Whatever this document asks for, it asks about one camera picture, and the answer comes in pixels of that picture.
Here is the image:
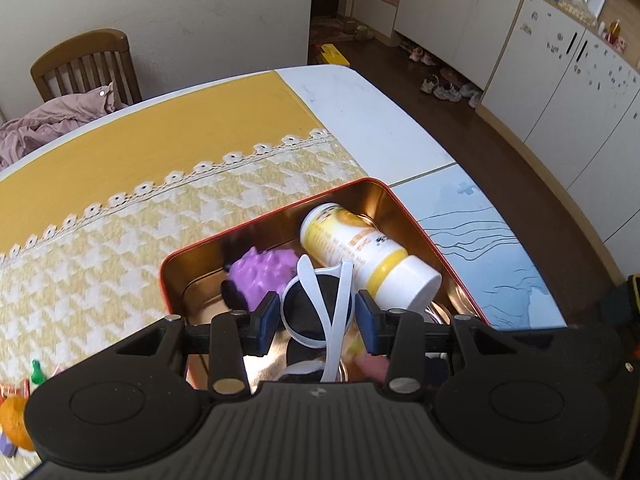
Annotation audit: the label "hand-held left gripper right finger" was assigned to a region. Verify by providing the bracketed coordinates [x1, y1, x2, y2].
[356, 290, 506, 395]

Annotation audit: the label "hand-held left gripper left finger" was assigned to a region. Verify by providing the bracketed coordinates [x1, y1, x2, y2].
[117, 290, 281, 395]

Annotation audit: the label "white sunglasses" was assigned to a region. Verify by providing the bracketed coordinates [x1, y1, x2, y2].
[279, 254, 357, 385]

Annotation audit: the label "purple spiky toy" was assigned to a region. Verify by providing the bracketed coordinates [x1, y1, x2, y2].
[221, 246, 298, 311]

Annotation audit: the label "small pink box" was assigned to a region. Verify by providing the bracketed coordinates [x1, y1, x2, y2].
[350, 345, 391, 381]

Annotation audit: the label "yellow and white bottle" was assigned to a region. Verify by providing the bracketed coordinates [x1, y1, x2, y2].
[300, 202, 443, 311]

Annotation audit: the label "red metal tin box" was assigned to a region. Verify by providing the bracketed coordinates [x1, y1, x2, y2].
[160, 177, 493, 391]

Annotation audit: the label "red candy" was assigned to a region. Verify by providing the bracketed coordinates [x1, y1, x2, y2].
[0, 380, 32, 403]

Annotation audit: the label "orange fruit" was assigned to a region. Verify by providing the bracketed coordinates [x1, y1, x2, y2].
[0, 396, 38, 451]

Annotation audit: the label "light blue printed table cover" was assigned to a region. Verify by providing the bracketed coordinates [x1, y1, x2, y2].
[390, 165, 568, 331]

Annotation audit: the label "yellow houndstooth tablecloth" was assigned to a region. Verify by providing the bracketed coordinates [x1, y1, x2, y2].
[0, 70, 371, 401]

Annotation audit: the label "pile of shoes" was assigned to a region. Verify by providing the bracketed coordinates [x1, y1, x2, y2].
[407, 45, 485, 109]

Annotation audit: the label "yellow box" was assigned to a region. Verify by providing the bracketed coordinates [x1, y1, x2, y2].
[314, 43, 351, 67]

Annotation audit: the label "pink cloth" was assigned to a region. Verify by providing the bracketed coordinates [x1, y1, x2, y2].
[0, 82, 118, 171]

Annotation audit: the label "white and wood cabinet unit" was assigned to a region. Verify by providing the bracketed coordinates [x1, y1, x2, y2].
[350, 0, 640, 256]

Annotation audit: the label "wooden chair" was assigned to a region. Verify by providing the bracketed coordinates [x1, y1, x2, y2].
[30, 28, 143, 106]

